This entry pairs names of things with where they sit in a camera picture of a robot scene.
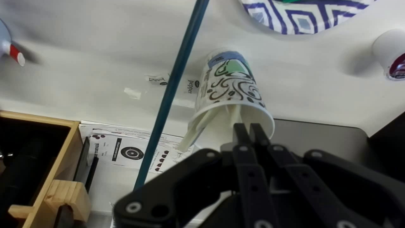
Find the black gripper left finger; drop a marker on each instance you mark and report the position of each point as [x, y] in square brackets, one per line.
[248, 181]

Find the grey flat mat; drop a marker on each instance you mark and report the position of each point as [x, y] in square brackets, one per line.
[320, 134]

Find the white mug maroon inside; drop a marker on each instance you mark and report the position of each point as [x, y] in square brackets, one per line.
[390, 51]

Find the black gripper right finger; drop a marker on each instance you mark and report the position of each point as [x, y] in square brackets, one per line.
[304, 181]

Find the blue white patterned plate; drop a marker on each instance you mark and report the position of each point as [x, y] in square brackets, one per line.
[304, 14]

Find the black marker pen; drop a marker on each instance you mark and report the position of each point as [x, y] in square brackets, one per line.
[86, 165]

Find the white red striped object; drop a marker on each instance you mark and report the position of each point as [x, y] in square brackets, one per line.
[10, 45]

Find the wooden tray box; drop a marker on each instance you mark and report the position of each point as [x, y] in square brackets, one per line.
[67, 143]

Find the patterned paper coffee cup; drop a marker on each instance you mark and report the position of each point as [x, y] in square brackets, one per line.
[229, 83]

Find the printed target paper sheet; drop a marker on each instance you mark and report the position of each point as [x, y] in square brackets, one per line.
[126, 149]

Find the teal thin rod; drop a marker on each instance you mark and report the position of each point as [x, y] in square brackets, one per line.
[172, 83]

